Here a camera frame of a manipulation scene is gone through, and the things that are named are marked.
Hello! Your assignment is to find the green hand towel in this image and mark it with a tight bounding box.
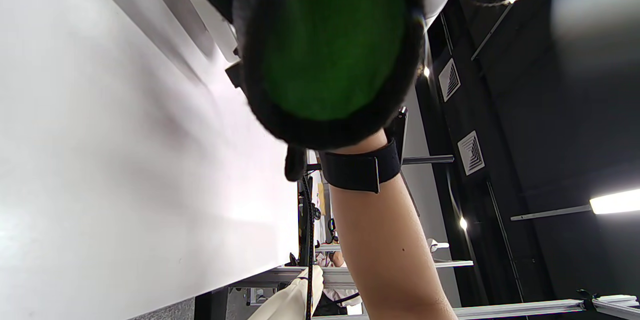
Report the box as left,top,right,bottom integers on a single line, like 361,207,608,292
232,0,428,182

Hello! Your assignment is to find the person's right forearm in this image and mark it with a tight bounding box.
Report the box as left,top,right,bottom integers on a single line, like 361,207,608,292
327,129,458,320

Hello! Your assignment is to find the white rectangular tray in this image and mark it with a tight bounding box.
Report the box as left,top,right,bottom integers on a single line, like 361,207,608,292
135,0,242,64

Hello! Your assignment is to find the square ceiling air vent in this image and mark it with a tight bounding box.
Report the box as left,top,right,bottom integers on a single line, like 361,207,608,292
457,131,486,176
438,58,462,103

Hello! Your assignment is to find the person's beige trouser leg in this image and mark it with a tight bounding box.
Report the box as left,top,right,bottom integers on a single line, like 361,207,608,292
248,265,325,320

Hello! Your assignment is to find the ceiling strip light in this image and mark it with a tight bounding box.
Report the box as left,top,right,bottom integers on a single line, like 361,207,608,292
590,189,640,215

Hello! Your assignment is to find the black wrist strap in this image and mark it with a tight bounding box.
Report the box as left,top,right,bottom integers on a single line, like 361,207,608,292
320,140,402,194

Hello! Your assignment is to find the aluminium frame rail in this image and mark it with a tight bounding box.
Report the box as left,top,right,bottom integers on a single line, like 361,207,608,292
230,259,640,320

